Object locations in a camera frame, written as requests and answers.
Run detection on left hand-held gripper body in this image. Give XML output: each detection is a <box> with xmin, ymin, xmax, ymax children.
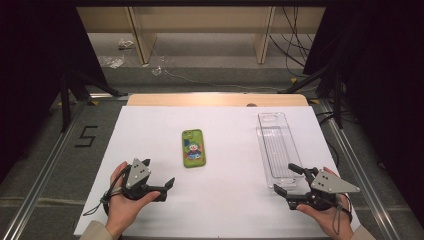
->
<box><xmin>121</xmin><ymin>158</ymin><xmax>168</xmax><ymax>203</ymax></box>

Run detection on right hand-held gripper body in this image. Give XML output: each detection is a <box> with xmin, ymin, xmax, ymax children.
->
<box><xmin>286</xmin><ymin>167</ymin><xmax>361</xmax><ymax>212</ymax></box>

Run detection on clear plastic tray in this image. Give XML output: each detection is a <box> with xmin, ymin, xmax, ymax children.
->
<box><xmin>256</xmin><ymin>112</ymin><xmax>306</xmax><ymax>190</ymax></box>

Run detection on green phone case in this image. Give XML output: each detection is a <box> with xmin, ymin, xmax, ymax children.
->
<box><xmin>181</xmin><ymin>128</ymin><xmax>207</xmax><ymax>169</ymax></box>

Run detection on person's right hand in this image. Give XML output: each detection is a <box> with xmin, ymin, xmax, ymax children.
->
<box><xmin>295</xmin><ymin>166</ymin><xmax>355</xmax><ymax>236</ymax></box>

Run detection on person's left hand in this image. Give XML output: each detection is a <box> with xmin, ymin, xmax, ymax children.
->
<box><xmin>105</xmin><ymin>161</ymin><xmax>161</xmax><ymax>236</ymax></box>

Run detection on white table sheet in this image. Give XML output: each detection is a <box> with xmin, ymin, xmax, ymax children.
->
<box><xmin>73</xmin><ymin>105</ymin><xmax>362</xmax><ymax>240</ymax></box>

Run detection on black metal stand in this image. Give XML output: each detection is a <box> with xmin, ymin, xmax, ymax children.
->
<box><xmin>278</xmin><ymin>56</ymin><xmax>346</xmax><ymax>130</ymax></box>
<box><xmin>57</xmin><ymin>68</ymin><xmax>130</xmax><ymax>134</ymax></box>

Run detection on wooden table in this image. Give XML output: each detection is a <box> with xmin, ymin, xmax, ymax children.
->
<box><xmin>126</xmin><ymin>92</ymin><xmax>310</xmax><ymax>108</ymax></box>

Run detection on black curtain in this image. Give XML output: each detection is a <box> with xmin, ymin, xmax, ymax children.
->
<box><xmin>302</xmin><ymin>0</ymin><xmax>424</xmax><ymax>229</ymax></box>
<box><xmin>0</xmin><ymin>0</ymin><xmax>108</xmax><ymax>183</ymax></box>

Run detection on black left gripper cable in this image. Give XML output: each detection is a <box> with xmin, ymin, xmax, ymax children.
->
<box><xmin>82</xmin><ymin>165</ymin><xmax>132</xmax><ymax>218</ymax></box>

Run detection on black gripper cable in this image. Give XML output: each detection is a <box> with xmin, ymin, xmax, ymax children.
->
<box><xmin>82</xmin><ymin>165</ymin><xmax>132</xmax><ymax>218</ymax></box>
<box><xmin>331</xmin><ymin>193</ymin><xmax>354</xmax><ymax>235</ymax></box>

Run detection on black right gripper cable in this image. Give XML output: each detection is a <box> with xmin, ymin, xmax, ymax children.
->
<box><xmin>331</xmin><ymin>193</ymin><xmax>354</xmax><ymax>235</ymax></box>

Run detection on aluminium floor rail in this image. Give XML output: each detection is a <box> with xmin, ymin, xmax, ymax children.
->
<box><xmin>318</xmin><ymin>99</ymin><xmax>402</xmax><ymax>240</ymax></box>
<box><xmin>1</xmin><ymin>98</ymin><xmax>88</xmax><ymax>240</ymax></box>

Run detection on black floor cables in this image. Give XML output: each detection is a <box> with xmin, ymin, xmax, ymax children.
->
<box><xmin>268</xmin><ymin>6</ymin><xmax>318</xmax><ymax>78</ymax></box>

